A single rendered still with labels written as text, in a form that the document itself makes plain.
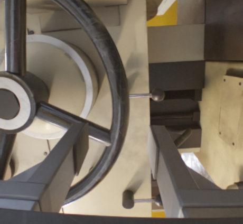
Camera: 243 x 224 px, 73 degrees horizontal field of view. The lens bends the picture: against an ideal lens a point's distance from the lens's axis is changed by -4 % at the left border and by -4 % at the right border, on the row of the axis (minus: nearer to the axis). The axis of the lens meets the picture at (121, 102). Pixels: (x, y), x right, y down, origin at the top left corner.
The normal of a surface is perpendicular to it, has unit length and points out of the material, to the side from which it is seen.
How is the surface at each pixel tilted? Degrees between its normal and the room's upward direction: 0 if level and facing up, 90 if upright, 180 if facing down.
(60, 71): 115
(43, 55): 100
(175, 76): 90
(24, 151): 90
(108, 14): 90
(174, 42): 90
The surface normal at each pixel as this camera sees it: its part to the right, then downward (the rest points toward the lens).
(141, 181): -0.03, 0.25
